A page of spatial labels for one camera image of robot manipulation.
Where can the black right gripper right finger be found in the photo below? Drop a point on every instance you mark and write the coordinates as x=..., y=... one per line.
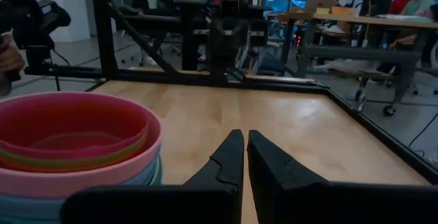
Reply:
x=273, y=183

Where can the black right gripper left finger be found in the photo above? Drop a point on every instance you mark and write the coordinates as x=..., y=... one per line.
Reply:
x=226, y=169

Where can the mint green large bowl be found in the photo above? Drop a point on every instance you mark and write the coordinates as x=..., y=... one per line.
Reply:
x=159, y=177

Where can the pink large bowl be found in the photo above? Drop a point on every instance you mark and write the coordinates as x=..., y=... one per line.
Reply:
x=85, y=183

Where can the lime green plastic bowl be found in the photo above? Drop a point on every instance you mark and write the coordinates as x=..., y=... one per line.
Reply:
x=68, y=162

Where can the orange plastic bowl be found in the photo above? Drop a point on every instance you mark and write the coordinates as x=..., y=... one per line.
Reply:
x=41, y=167

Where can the light blue large bowl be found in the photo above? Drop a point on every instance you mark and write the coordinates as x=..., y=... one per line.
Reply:
x=27, y=207

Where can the wooden top workbench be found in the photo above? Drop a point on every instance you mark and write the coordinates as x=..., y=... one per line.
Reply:
x=359, y=22

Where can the brown cardboard box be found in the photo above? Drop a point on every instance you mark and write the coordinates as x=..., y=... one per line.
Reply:
x=321, y=2

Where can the person's hand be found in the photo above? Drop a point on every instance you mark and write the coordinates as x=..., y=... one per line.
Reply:
x=10, y=58

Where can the black device on stand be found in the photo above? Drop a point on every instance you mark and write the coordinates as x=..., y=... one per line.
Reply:
x=32, y=22

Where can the black table frame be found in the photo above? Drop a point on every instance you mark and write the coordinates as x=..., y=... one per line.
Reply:
x=104, y=28

